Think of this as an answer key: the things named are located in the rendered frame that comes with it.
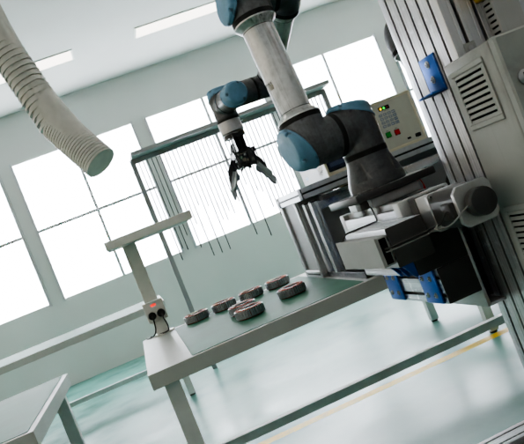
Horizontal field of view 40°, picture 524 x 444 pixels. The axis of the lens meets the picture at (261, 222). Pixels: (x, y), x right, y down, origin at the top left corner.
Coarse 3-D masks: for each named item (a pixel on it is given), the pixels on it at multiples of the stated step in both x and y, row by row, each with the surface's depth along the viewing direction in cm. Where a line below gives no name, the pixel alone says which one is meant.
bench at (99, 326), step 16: (112, 320) 535; (128, 320) 529; (64, 336) 572; (80, 336) 522; (32, 352) 529; (48, 352) 518; (0, 368) 511; (112, 384) 606; (192, 384) 538; (80, 400) 598
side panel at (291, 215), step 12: (288, 216) 308; (300, 216) 285; (288, 228) 312; (300, 228) 296; (300, 240) 304; (300, 252) 310; (312, 252) 287; (312, 264) 301; (312, 276) 303; (324, 276) 286
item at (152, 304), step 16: (160, 224) 290; (176, 224) 294; (112, 240) 286; (128, 240) 287; (128, 256) 313; (144, 272) 314; (144, 288) 314; (144, 304) 309; (160, 304) 310; (160, 320) 314
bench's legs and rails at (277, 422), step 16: (496, 320) 342; (464, 336) 338; (416, 352) 337; (432, 352) 335; (384, 368) 332; (400, 368) 332; (176, 384) 225; (352, 384) 327; (368, 384) 328; (176, 400) 225; (320, 400) 324; (336, 400) 325; (192, 416) 225; (288, 416) 321; (192, 432) 225; (256, 432) 318
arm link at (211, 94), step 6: (210, 90) 225; (216, 90) 225; (210, 96) 225; (210, 102) 226; (216, 108) 224; (216, 114) 226; (222, 114) 225; (228, 114) 225; (234, 114) 226; (216, 120) 228; (222, 120) 225
